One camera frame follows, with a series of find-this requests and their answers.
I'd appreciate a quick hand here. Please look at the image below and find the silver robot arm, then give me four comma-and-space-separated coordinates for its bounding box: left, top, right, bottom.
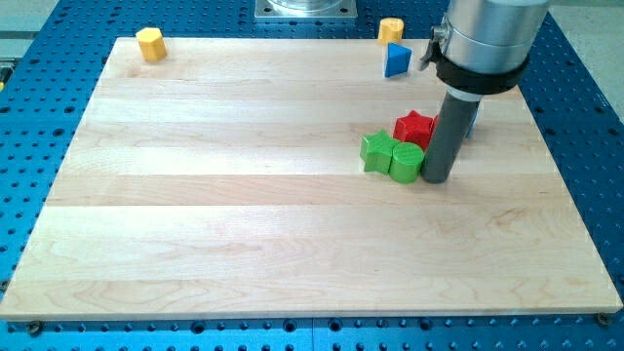
418, 0, 549, 101

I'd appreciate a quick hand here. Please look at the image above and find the blue block behind rod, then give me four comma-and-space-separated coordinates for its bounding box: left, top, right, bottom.
465, 110, 479, 138

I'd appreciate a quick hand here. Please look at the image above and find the green cylinder block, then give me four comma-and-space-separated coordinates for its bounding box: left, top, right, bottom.
389, 142, 425, 183

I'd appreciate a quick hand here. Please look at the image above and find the green star block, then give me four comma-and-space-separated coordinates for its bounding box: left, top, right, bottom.
360, 129, 400, 174

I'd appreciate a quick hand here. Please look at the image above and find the yellow cylinder block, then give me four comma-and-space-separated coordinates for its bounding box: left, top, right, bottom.
377, 18, 405, 45

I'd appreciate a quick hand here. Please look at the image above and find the red star block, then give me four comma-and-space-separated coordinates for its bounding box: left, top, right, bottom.
393, 110, 438, 151

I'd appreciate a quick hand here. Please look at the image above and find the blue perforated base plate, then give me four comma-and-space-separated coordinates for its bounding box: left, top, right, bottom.
1, 0, 623, 350

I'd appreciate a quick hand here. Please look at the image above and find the wooden board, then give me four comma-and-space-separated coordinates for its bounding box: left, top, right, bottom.
1, 38, 622, 321

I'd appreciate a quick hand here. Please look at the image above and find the yellow hexagon block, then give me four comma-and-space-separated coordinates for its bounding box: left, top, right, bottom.
136, 27, 167, 62

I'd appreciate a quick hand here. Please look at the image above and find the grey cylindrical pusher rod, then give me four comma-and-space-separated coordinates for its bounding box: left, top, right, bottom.
420, 91, 483, 183

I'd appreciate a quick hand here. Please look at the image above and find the blue triangle block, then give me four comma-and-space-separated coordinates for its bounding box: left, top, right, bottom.
384, 42, 412, 78

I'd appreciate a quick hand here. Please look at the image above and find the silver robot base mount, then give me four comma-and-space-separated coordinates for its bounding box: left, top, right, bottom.
254, 0, 358, 20

